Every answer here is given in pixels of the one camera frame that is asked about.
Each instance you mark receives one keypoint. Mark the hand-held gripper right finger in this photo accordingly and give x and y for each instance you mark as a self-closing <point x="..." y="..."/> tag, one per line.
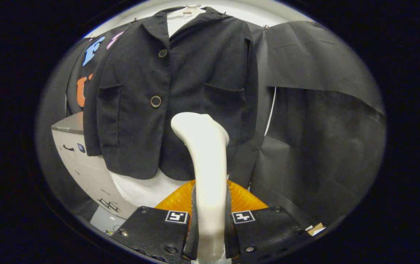
<point x="268" y="227"/>

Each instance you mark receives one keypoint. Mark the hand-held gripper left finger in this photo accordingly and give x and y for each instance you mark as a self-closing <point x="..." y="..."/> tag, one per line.
<point x="151" y="231"/>

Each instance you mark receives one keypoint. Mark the white shirt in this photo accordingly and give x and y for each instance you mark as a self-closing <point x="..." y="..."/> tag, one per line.
<point x="140" y="190"/>

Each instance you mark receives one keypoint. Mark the white garment steamer head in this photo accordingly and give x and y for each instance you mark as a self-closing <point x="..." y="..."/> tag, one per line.
<point x="206" y="154"/>

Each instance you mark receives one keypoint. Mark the black blazer jacket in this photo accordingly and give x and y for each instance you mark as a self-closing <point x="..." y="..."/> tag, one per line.
<point x="132" y="128"/>

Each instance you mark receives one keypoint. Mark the tan cardboard piece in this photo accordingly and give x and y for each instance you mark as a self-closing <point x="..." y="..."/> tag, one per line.
<point x="316" y="229"/>

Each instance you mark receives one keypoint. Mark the grey cabinet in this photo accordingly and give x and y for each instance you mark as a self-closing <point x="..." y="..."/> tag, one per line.
<point x="85" y="172"/>

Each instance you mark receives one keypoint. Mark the black backdrop cloth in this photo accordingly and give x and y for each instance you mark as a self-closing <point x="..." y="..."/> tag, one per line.
<point x="323" y="146"/>

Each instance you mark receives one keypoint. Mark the cream plastic hanger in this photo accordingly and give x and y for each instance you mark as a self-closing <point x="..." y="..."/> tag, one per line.
<point x="194" y="6"/>

